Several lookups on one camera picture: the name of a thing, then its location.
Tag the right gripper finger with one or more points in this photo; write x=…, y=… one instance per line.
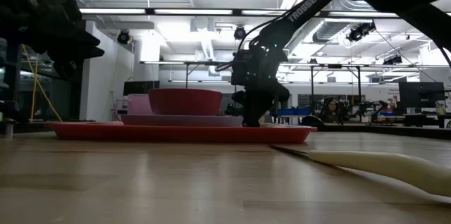
x=267, y=106
x=252, y=111

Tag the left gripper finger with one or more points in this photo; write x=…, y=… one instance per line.
x=82, y=40
x=81, y=53

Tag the beige cloth napkin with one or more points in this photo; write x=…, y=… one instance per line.
x=275, y=124

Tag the magenta plastic bowl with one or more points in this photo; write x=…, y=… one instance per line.
x=185, y=101

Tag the lavender plastic plate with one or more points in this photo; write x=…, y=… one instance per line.
x=183, y=120

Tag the pale pink plastic mug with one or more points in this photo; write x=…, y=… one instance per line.
x=138, y=106

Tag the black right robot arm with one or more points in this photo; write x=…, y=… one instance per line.
x=304, y=5

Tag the red plastic tray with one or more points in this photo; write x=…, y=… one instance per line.
x=176, y=133

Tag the blue storage bins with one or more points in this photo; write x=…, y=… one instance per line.
x=287, y=112

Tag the person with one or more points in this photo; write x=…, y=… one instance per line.
x=332, y=108

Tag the overhead light bar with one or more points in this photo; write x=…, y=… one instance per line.
x=194, y=11

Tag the small grey cylinder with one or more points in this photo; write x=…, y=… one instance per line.
x=8, y=127

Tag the black computer monitor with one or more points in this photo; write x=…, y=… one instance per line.
x=421, y=94

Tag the black side cart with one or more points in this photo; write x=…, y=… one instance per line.
x=423, y=118

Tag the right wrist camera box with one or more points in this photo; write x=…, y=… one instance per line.
x=242, y=69

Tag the black ceiling camera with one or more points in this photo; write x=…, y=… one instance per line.
x=393, y=60
x=124, y=37
x=240, y=33
x=360, y=32

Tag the black workbench frame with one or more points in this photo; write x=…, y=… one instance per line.
x=186, y=63
x=334, y=66

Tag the dark wall screen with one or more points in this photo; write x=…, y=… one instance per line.
x=141, y=88

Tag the silver ventilation duct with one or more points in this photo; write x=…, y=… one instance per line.
x=331, y=30

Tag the black aluminium rig frame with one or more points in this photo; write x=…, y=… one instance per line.
x=387, y=130

